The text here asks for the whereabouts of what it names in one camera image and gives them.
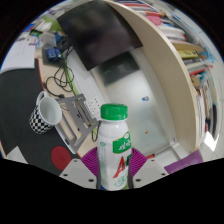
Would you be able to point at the black white checkered mug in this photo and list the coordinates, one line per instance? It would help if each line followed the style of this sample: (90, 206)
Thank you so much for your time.
(48, 111)

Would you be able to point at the white drink bottle green cap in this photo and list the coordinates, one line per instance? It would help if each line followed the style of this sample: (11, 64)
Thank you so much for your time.
(111, 133)

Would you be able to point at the flat round red coaster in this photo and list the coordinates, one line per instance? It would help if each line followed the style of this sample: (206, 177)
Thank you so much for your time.
(61, 157)

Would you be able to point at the black computer monitor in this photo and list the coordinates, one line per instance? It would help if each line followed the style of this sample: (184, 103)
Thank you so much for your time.
(96, 30)

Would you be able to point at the beige shelf with books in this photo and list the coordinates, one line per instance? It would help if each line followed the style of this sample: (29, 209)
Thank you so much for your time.
(166, 76)

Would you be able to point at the white wall power socket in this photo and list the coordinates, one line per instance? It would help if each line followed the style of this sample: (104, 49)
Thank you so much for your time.
(93, 105)

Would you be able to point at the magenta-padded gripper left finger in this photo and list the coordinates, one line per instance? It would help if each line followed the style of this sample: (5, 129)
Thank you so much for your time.
(75, 173)

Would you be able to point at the grey metal laptop stand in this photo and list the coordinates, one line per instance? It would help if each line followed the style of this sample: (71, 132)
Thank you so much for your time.
(71, 131)

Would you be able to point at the white paper sheets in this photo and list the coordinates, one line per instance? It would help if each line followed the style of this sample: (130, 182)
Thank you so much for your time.
(18, 56)

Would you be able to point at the small blue device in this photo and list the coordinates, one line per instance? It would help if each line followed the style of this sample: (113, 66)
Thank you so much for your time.
(53, 54)

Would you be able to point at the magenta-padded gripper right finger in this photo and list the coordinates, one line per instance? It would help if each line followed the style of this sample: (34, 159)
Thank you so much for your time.
(150, 171)

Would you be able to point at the black desk mat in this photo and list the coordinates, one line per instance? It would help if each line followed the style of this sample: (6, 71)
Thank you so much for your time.
(16, 110)

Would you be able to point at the white paper label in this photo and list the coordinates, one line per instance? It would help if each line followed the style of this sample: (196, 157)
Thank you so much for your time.
(16, 156)

